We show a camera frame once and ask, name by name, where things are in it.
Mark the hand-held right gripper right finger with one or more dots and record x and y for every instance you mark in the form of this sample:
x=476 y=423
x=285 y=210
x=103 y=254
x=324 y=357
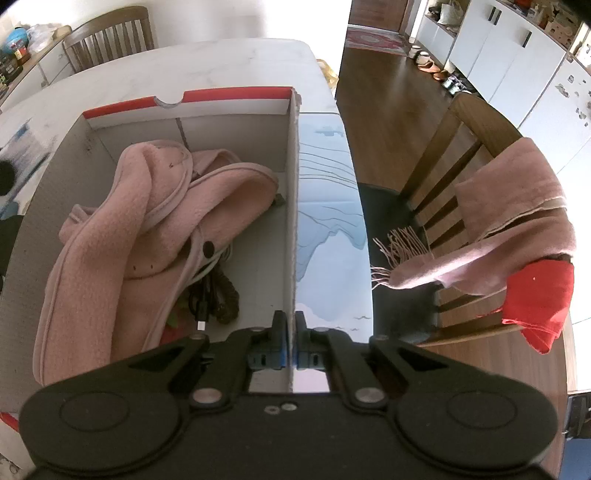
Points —
x=300 y=341

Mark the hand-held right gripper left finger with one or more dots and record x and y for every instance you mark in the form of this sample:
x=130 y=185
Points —
x=277 y=341

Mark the pink fleece garment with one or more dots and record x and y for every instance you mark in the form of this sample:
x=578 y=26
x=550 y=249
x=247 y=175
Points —
x=92 y=258

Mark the pink plush toy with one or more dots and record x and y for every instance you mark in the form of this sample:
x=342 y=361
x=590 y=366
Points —
x=173 y=333

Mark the white cardboard box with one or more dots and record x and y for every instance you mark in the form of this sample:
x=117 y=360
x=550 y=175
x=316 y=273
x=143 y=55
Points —
x=231 y=120

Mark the black seat cushion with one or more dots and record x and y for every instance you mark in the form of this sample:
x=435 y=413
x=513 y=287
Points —
x=388 y=212

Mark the blue printed table mat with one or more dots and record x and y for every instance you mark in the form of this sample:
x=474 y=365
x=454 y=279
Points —
x=323 y=184

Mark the white wooden sideboard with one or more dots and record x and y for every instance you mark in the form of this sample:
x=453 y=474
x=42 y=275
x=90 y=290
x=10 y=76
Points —
x=51 y=64

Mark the blue globe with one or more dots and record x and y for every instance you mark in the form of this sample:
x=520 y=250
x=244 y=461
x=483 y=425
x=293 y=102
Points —
x=18 y=36

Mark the clear plastic bag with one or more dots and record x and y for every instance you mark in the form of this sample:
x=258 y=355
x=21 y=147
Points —
x=41 y=37

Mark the red cloth on chair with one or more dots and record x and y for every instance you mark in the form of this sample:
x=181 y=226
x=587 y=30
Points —
x=540 y=300

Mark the brown wooden chair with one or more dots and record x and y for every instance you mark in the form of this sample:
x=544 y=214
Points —
x=115 y=21

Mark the pink fringed scarf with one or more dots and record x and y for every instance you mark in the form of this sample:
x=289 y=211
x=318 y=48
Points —
x=517 y=203

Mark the yellow bag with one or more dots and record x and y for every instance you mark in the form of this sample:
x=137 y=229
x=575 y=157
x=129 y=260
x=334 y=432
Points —
x=328 y=73

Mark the dark wooden chair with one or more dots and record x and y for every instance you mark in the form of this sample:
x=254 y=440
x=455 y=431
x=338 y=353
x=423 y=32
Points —
x=475 y=115

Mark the row of shoes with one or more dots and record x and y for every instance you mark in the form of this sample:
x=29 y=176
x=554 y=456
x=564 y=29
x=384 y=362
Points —
x=427 y=62

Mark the patterned red rug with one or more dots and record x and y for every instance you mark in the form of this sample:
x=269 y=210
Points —
x=374 y=39

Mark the brown door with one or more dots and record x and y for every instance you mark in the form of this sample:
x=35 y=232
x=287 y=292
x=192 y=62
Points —
x=378 y=11

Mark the white tote bag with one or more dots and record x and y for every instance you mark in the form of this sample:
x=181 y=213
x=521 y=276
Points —
x=450 y=11

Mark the white cabinet wall unit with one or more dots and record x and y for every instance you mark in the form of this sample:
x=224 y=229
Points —
x=508 y=55

